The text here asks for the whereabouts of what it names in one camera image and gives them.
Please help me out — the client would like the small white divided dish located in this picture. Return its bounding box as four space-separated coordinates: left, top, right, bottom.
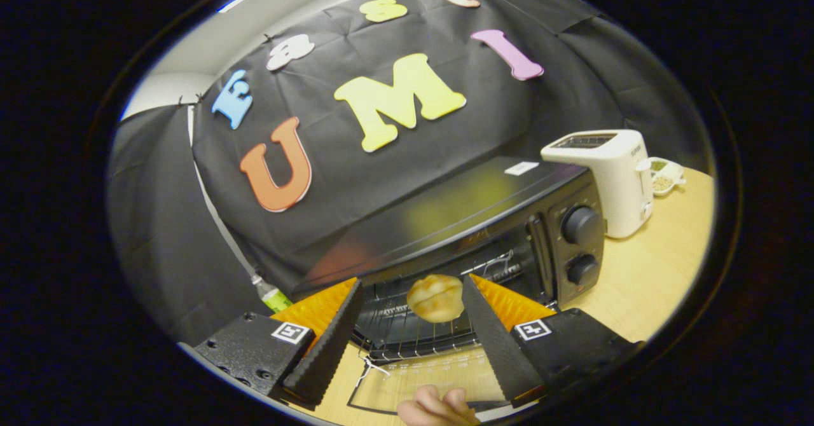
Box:
645 157 688 197

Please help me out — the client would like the wire oven rack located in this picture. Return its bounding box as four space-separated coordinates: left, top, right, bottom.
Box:
359 248 542 358

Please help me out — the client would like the white string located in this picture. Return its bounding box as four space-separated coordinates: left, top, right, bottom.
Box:
355 355 392 390

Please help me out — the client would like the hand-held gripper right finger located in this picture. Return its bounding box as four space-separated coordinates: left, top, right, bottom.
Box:
461 275 643 409

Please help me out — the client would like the green label plastic bottle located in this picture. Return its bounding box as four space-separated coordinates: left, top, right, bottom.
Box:
251 273 294 314

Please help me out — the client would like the round golden bread bun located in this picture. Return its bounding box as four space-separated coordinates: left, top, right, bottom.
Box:
407 275 465 324

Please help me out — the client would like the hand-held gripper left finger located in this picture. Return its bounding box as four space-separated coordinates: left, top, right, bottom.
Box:
193 278 365 411

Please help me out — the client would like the white bread toaster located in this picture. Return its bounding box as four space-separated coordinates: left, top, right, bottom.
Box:
541 129 656 240

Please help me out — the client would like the black toaster oven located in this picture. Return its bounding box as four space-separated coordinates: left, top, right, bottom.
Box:
289 156 605 415

